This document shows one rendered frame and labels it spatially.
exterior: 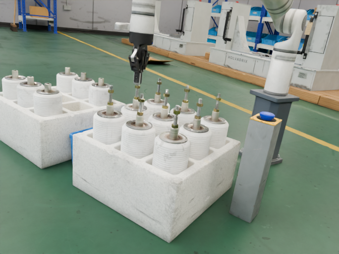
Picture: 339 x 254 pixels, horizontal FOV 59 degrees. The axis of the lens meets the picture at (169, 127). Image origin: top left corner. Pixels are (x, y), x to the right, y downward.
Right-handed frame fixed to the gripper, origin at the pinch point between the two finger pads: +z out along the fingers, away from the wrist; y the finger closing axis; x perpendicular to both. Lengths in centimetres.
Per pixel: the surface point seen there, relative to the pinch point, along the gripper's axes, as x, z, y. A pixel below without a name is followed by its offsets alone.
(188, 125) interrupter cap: -19.8, 9.8, -7.6
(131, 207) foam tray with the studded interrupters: -10.3, 30.9, -24.3
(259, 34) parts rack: -40, -11, 594
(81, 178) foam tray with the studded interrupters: 9.6, 30.5, -17.1
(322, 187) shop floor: -70, 35, 25
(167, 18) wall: 196, -20, 709
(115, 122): 0.4, 11.1, -14.2
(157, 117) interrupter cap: -9.6, 9.8, -5.9
